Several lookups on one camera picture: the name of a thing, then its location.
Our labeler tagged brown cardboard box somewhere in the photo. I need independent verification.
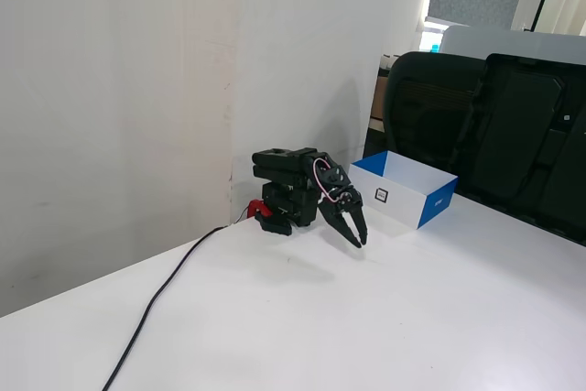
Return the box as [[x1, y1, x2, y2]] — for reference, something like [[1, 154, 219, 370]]
[[369, 73, 391, 121]]

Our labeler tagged black plastic chair back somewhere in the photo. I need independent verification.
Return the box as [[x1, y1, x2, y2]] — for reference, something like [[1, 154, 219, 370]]
[[450, 52, 586, 246]]

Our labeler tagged blue and white cardboard box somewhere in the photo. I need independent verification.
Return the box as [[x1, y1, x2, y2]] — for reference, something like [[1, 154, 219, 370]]
[[349, 149, 460, 231]]

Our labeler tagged white and red servo cable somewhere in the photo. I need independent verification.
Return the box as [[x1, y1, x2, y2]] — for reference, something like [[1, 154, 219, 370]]
[[312, 157, 344, 205]]

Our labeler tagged red and black table clamp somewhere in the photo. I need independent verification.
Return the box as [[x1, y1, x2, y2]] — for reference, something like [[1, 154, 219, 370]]
[[246, 199, 294, 237]]

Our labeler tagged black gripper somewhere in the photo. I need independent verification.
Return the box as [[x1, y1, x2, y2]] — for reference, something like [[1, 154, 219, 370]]
[[319, 184, 369, 251]]

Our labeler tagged black power cable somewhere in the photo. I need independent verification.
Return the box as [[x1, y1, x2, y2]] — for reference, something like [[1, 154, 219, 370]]
[[101, 223, 230, 391]]

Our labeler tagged light gray monitor back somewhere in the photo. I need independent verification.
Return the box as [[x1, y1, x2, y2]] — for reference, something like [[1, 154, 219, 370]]
[[439, 25, 586, 67]]

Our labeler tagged black mesh office chair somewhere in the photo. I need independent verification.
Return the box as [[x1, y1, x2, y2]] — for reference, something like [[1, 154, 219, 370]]
[[383, 50, 487, 190]]

